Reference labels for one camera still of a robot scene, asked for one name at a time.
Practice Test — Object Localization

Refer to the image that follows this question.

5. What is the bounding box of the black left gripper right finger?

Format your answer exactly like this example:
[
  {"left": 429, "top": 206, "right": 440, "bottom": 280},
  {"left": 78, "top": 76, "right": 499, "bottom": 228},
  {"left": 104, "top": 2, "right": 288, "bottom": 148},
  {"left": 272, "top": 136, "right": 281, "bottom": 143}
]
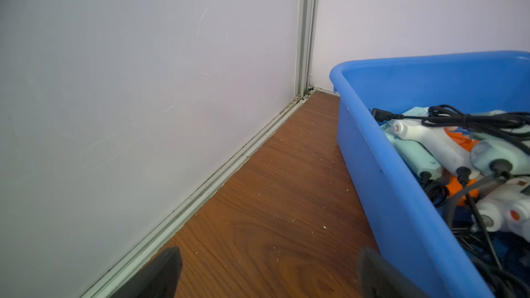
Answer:
[{"left": 357, "top": 248, "right": 428, "bottom": 298}]

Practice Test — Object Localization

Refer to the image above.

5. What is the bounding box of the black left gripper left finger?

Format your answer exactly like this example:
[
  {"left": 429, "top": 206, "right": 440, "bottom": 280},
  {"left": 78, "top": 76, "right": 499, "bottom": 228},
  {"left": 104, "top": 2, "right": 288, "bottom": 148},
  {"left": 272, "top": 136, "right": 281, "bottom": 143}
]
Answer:
[{"left": 111, "top": 247, "right": 183, "bottom": 298}]

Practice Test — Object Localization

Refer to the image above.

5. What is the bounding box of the white orange glue gun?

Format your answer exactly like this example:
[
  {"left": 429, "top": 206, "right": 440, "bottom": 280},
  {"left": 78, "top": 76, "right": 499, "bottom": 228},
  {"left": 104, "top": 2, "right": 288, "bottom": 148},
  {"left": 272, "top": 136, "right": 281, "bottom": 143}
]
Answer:
[
  {"left": 392, "top": 119, "right": 456, "bottom": 172},
  {"left": 476, "top": 176, "right": 529, "bottom": 241}
]

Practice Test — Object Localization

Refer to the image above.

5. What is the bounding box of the blue plastic storage box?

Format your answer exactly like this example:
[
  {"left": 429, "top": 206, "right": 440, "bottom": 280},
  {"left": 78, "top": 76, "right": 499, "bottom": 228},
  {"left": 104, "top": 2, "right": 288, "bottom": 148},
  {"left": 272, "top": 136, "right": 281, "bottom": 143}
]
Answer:
[{"left": 329, "top": 51, "right": 529, "bottom": 297}]

